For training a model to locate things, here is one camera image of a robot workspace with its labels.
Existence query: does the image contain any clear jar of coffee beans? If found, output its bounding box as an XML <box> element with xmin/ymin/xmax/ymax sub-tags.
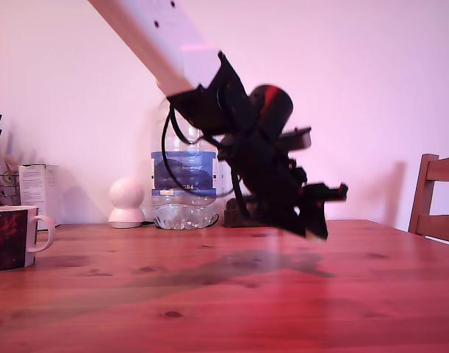
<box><xmin>223</xmin><ymin>197</ymin><xmax>280</xmax><ymax>228</ymax></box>

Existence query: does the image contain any large clear water bottle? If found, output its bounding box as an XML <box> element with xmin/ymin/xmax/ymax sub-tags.
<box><xmin>149</xmin><ymin>98</ymin><xmax>233</xmax><ymax>231</ymax></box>

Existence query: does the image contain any wooden chair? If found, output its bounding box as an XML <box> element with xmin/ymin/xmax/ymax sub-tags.
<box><xmin>408</xmin><ymin>153</ymin><xmax>449</xmax><ymax>246</ymax></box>

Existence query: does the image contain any white carton box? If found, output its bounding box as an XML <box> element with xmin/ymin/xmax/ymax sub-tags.
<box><xmin>18</xmin><ymin>163</ymin><xmax>60</xmax><ymax>226</ymax></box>

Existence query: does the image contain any black cable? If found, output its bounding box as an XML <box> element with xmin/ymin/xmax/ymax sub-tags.
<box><xmin>229</xmin><ymin>167</ymin><xmax>250</xmax><ymax>218</ymax></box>
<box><xmin>160</xmin><ymin>104</ymin><xmax>225</xmax><ymax>192</ymax></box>

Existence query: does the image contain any small white round camera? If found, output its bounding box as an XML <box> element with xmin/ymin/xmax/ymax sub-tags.
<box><xmin>108</xmin><ymin>176</ymin><xmax>146</xmax><ymax>229</ymax></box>

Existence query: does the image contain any dark patterned mug white handle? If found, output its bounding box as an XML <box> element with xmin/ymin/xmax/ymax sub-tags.
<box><xmin>0</xmin><ymin>205</ymin><xmax>57</xmax><ymax>273</ymax></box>

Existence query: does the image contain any wire basket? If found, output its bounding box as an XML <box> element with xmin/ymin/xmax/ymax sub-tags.
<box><xmin>0</xmin><ymin>171</ymin><xmax>21</xmax><ymax>207</ymax></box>

